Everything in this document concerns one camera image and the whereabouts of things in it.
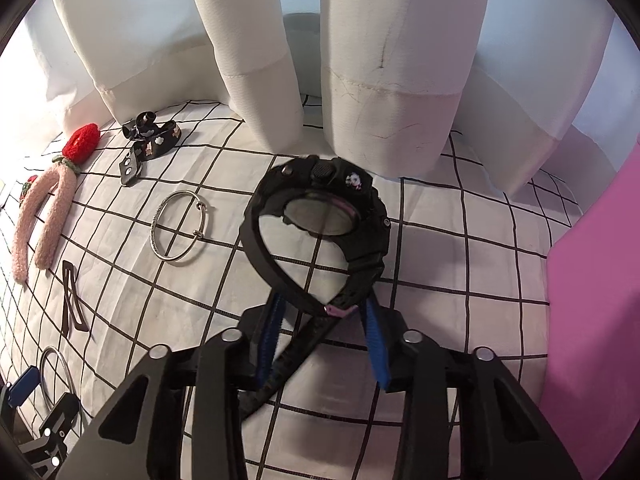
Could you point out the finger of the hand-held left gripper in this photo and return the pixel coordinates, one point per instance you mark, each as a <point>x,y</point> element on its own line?
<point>57,420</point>
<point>22,387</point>

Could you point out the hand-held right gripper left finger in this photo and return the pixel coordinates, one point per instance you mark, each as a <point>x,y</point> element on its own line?
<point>265,352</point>

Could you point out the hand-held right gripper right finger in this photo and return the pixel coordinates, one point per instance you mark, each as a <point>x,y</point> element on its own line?
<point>376,347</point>

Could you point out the black digital wrist watch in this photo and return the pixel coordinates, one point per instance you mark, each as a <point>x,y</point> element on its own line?
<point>370,195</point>

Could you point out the pink fuzzy strawberry headband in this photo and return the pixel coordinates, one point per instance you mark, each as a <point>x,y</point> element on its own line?
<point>47,200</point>

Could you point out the pink plastic bin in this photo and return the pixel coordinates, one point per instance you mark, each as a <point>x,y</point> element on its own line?
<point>595,310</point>

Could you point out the black patterned bow hair clip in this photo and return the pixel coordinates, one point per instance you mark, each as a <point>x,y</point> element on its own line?
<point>155,145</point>

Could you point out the white black-checked cloth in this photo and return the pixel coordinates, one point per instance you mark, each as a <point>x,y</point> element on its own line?
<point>450,270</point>

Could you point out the white curtain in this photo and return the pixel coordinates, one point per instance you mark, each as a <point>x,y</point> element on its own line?
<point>390,35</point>

